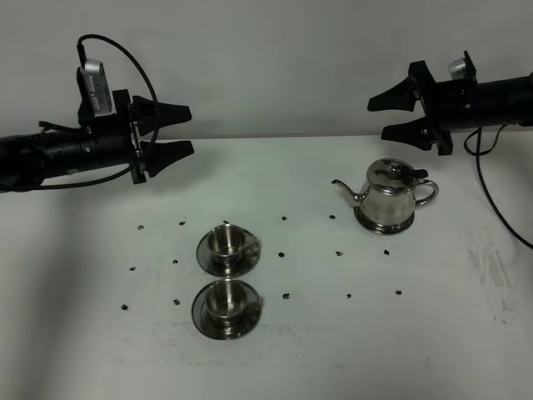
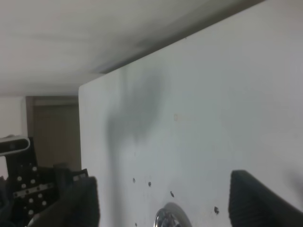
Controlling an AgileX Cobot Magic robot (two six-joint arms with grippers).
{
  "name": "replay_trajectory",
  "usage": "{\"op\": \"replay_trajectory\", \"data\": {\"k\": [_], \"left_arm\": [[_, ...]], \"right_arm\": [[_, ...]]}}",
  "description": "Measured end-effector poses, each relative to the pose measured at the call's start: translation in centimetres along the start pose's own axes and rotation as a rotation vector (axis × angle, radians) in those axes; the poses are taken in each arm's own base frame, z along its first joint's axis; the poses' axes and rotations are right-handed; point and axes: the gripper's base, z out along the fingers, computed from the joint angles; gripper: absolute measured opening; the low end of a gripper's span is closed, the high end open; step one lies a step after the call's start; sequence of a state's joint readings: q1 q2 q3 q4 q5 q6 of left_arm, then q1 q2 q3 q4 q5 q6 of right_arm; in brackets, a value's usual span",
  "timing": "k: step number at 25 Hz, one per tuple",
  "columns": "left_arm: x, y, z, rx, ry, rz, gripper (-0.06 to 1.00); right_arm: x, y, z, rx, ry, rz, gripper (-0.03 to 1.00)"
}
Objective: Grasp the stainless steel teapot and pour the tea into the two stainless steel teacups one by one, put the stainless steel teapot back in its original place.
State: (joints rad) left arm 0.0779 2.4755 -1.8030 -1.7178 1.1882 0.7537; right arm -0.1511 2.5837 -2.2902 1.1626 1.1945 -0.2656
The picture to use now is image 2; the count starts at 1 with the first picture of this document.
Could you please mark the stainless steel teapot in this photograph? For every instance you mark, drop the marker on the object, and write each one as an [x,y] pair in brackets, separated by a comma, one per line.
[171,215]

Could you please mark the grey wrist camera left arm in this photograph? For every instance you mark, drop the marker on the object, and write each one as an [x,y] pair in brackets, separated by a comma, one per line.
[13,144]

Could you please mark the brown wooden door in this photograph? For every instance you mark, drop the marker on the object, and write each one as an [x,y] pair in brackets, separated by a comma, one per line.
[54,124]

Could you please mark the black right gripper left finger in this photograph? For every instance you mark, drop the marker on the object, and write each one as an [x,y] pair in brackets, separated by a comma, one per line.
[78,205]

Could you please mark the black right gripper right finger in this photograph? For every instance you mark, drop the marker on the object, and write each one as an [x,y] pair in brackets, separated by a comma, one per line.
[252,204]

